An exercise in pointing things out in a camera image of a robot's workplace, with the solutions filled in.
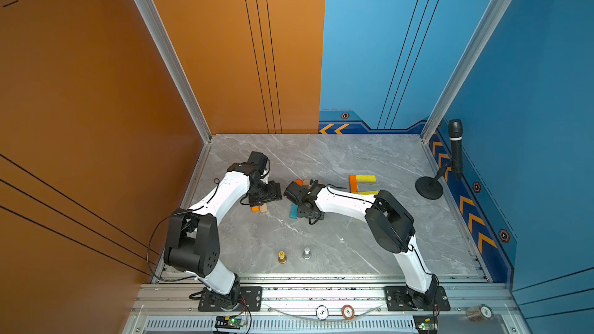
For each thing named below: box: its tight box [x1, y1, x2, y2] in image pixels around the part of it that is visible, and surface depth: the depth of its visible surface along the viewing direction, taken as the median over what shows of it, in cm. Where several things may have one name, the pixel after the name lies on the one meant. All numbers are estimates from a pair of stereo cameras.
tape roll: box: [465, 303, 493, 322], surface depth 67 cm
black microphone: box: [447, 119, 464, 181], surface depth 83 cm
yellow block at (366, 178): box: [355, 174, 377, 183], surface depth 105 cm
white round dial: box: [315, 304, 330, 321], surface depth 72 cm
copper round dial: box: [341, 303, 356, 321], surface depth 73 cm
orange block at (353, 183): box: [348, 174, 359, 194], surface depth 104 cm
